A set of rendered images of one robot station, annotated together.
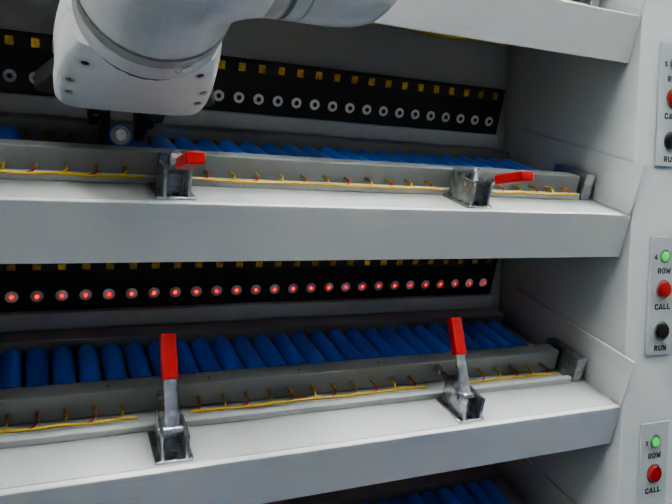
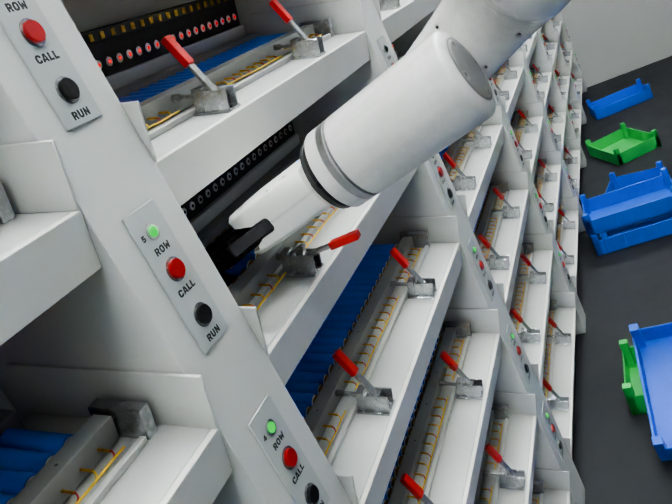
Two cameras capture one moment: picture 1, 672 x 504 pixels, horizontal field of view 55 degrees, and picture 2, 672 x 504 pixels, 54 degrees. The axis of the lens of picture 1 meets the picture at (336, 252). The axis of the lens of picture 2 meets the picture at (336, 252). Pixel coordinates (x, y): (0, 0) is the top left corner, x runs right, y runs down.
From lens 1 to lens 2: 56 cm
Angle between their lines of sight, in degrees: 38
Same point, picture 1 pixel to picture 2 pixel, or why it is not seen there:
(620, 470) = (474, 273)
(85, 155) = (254, 282)
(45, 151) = (242, 294)
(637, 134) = not seen: hidden behind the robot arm
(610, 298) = (424, 191)
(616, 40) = (364, 50)
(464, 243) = (388, 204)
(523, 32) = (342, 71)
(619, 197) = not seen: hidden behind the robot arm
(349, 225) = (364, 229)
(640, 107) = not seen: hidden behind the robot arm
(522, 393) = (425, 267)
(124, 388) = (325, 404)
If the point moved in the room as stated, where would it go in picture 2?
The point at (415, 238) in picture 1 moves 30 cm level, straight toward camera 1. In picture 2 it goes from (378, 216) to (563, 205)
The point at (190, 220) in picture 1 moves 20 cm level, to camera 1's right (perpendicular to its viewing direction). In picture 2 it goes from (331, 276) to (431, 191)
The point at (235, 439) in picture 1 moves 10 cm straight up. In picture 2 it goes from (387, 381) to (353, 315)
